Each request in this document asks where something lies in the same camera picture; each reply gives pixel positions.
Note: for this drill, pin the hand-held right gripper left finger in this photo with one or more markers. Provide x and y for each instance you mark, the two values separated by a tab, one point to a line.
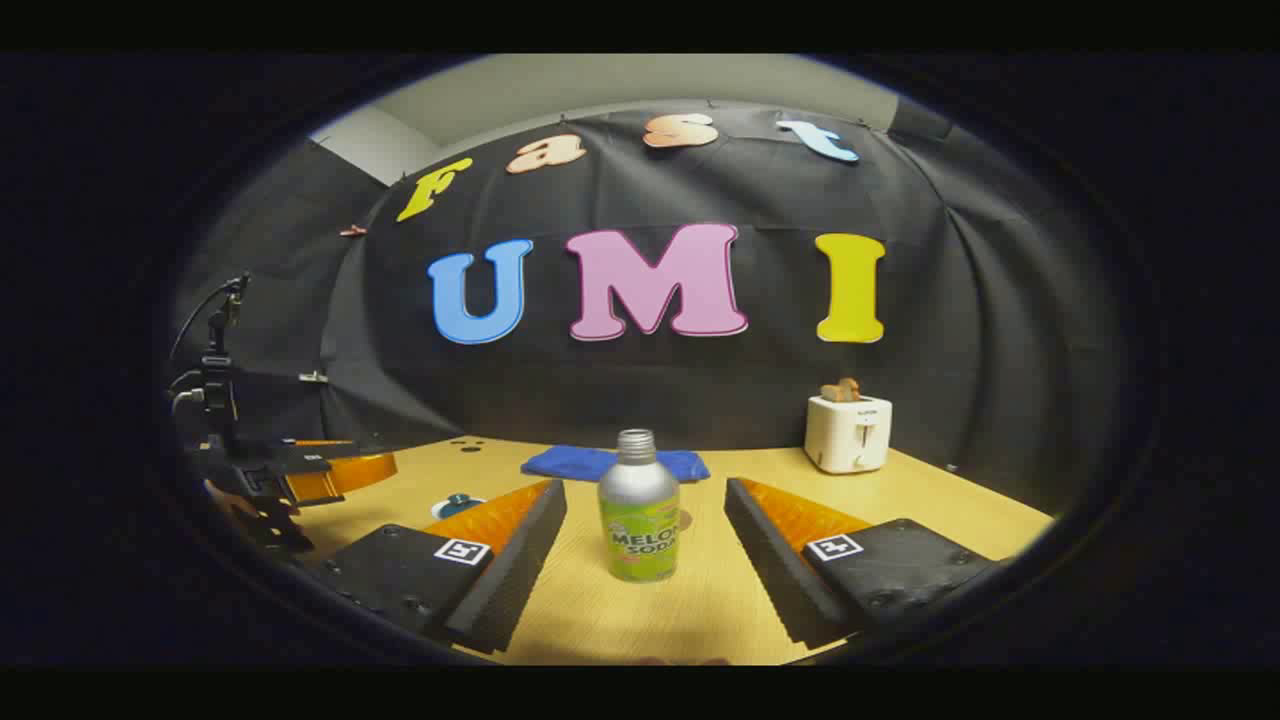
520	570

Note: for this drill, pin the white toaster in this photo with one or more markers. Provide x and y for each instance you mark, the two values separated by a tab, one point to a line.
848	435

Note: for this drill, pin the blue towel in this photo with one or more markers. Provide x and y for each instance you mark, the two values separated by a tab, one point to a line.
570	462

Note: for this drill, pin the silver green-label water bottle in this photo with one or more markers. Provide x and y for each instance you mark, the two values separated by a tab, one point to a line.
638	500

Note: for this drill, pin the teal teacup lid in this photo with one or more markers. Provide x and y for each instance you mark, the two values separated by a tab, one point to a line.
459	500

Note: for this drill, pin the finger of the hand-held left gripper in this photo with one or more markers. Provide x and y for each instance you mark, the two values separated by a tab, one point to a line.
350	472
330	442

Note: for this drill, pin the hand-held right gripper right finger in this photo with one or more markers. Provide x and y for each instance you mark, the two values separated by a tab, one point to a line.
770	570

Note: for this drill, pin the black backdrop cloth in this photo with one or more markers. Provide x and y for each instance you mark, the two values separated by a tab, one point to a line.
600	390

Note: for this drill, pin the teal white-lined teacup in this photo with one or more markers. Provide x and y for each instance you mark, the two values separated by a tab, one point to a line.
440	510

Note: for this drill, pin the toast slice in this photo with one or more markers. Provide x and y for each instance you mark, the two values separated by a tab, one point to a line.
851	388
830	392

